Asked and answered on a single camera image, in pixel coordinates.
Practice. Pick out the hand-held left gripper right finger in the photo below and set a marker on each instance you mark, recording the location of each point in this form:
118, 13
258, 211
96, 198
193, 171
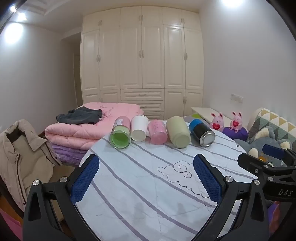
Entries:
206, 179

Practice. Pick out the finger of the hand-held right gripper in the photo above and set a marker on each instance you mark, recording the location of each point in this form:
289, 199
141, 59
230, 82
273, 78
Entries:
252, 162
274, 151

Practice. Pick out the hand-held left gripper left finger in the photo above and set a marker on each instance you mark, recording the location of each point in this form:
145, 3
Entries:
85, 177

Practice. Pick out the black cup with blue band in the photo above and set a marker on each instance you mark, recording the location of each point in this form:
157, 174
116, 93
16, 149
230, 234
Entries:
201, 131

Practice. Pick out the green glass cup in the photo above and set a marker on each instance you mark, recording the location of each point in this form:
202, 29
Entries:
119, 136

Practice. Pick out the beige cup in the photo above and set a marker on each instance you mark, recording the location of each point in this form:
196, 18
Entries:
178, 133

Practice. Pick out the pink cup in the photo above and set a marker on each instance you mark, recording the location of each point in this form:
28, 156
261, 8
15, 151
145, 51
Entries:
157, 133

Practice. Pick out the white paper cup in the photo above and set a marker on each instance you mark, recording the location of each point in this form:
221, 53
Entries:
139, 129

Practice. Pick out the grey plush toy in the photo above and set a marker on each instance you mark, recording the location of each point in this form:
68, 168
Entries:
259, 143

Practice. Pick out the purple folded blanket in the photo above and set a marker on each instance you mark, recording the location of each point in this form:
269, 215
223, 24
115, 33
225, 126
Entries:
69, 155

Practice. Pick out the triangle patterned pillow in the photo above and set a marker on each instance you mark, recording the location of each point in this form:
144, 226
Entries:
275, 122

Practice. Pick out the purple cushion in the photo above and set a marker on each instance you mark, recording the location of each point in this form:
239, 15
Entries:
240, 134

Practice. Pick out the purple cloth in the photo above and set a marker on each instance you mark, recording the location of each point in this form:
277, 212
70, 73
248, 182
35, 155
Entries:
281, 220

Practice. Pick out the pink bunny plush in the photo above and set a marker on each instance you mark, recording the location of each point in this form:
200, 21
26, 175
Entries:
217, 122
236, 122

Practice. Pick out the pink quilt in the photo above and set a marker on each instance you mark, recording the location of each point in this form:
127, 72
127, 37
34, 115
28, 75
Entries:
76, 133

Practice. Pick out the striped white tablecloth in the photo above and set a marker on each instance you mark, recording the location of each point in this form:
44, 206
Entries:
138, 185

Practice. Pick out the grey clothing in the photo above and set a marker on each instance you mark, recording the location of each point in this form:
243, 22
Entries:
78, 117

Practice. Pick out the beige jacket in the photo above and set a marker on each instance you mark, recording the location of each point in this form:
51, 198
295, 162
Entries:
25, 157

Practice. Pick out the pink cloth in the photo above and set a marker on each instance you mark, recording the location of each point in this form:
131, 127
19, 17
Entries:
8, 223

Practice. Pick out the cream wardrobe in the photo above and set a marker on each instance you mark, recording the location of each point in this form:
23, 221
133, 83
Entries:
141, 58

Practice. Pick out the ceiling spotlight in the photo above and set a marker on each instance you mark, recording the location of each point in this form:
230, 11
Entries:
22, 15

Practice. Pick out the white wall socket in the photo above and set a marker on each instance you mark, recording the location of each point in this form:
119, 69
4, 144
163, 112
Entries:
236, 97

